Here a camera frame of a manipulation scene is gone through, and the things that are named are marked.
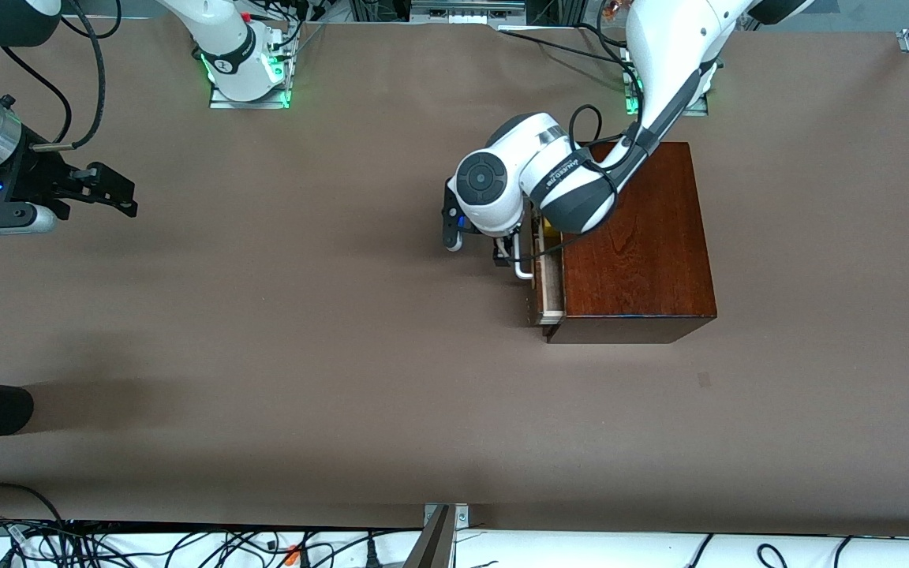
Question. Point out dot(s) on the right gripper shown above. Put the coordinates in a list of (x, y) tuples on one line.
[(38, 175)]

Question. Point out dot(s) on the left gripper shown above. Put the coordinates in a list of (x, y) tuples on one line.
[(502, 252)]

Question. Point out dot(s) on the light wood drawer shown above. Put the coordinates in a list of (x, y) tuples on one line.
[(553, 284)]

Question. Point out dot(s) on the yellow cube block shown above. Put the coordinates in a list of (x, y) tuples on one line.
[(551, 229)]

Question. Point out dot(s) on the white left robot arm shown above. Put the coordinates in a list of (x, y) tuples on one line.
[(660, 47)]

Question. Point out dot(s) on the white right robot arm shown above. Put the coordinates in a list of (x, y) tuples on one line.
[(226, 39)]

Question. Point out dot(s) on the dark brown wooden cabinet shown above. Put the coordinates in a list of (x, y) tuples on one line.
[(644, 260)]

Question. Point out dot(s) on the grey power strip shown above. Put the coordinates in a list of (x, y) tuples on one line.
[(462, 9)]

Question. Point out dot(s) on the dark metal beam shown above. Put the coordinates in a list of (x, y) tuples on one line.
[(432, 544)]

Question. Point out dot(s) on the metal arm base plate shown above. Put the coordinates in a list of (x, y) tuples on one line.
[(222, 101), (699, 106)]

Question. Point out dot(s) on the grey metal bracket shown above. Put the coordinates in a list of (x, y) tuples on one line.
[(461, 514)]

